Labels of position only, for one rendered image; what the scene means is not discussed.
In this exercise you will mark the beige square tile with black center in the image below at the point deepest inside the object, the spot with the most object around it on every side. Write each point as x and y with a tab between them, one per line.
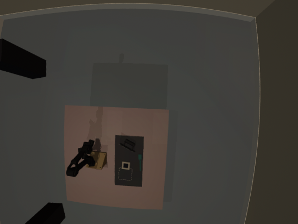
125	165

